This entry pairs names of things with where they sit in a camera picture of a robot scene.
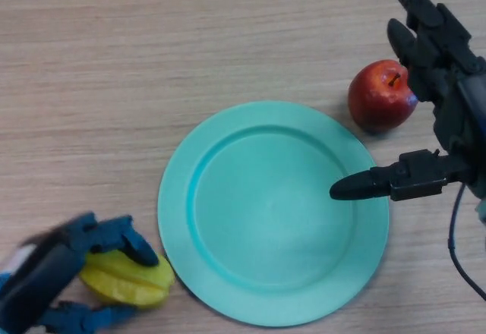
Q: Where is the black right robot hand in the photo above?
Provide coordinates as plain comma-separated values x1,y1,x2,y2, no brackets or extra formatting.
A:
329,0,486,202

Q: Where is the green round plate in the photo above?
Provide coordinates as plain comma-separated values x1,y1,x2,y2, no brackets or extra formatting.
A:
157,101,391,327

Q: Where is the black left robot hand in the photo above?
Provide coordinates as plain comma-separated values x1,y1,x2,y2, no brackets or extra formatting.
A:
0,212,159,334

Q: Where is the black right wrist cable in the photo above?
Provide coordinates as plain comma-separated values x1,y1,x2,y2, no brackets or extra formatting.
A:
447,184,486,301

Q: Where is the yellow starfruit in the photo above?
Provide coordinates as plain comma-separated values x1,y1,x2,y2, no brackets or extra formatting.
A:
79,248,176,308

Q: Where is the red apple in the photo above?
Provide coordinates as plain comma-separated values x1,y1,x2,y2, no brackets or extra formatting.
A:
348,59,418,132

